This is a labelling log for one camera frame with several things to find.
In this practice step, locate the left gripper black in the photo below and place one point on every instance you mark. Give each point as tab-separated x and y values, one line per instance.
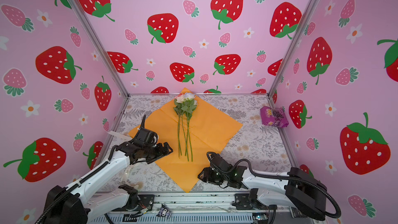
161	152

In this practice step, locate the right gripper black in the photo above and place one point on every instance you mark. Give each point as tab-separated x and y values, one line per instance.
205	175

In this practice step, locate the orange wrapping paper sheet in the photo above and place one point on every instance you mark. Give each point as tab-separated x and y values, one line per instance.
211	130

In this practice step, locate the pale pink fake rose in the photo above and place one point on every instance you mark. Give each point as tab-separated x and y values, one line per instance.
178	103

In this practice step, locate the white blue fake rose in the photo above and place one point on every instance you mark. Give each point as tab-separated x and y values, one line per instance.
190	146

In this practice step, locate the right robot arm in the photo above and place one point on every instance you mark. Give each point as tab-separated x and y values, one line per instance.
270	190

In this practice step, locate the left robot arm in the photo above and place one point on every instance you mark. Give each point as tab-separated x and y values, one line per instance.
76	203

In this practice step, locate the clear ribbon strip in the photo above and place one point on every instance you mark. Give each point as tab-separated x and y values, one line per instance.
126	175

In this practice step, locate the purple snack bag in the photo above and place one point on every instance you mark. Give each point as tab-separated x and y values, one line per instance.
274	117

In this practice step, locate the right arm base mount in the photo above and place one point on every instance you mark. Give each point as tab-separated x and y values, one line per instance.
249	201

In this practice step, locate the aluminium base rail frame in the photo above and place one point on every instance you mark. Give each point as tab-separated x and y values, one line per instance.
203	208

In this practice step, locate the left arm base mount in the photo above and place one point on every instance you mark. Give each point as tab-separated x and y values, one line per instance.
136	201

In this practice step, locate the aluminium corner post left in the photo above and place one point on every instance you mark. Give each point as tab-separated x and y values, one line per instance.
96	42

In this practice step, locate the aluminium corner post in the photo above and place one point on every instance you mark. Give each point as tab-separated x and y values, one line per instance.
306	17
96	42

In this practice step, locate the aluminium corner post right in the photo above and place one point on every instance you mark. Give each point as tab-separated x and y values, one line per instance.
306	17

